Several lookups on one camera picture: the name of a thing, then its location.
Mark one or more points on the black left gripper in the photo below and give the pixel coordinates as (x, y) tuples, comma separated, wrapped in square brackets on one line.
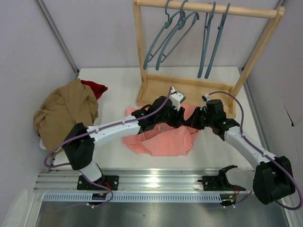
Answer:
[(176, 114)]

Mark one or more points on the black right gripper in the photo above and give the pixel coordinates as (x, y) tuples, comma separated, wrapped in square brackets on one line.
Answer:
[(197, 119)]

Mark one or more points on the pink skirt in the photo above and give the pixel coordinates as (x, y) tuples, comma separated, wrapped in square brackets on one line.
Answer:
[(163, 141)]

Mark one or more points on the tan garment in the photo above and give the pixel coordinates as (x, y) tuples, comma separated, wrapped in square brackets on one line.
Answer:
[(65, 107)]

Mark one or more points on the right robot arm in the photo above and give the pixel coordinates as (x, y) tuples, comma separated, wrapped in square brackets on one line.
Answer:
[(272, 178)]

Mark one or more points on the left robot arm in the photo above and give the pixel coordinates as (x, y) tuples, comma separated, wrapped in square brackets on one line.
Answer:
[(81, 141)]

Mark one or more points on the wooden hanger rack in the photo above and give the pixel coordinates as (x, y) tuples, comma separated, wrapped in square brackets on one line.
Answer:
[(177, 63)]

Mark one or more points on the red garment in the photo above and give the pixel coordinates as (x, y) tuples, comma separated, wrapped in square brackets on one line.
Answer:
[(97, 89)]

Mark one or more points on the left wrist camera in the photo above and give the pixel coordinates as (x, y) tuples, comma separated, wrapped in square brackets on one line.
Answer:
[(177, 98)]

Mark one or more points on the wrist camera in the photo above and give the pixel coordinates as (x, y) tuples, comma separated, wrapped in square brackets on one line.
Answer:
[(177, 98), (206, 97)]

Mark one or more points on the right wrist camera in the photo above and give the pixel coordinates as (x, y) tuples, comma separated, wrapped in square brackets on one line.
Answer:
[(206, 97)]

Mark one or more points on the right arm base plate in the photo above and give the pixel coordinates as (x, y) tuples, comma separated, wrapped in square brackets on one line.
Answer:
[(217, 183)]

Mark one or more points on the aluminium table rail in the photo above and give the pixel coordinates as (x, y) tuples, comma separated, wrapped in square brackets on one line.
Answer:
[(130, 180)]

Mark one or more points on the slotted cable duct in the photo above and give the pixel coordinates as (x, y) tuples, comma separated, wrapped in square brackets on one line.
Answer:
[(133, 197)]

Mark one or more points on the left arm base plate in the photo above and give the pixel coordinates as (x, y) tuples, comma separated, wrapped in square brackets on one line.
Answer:
[(108, 181)]

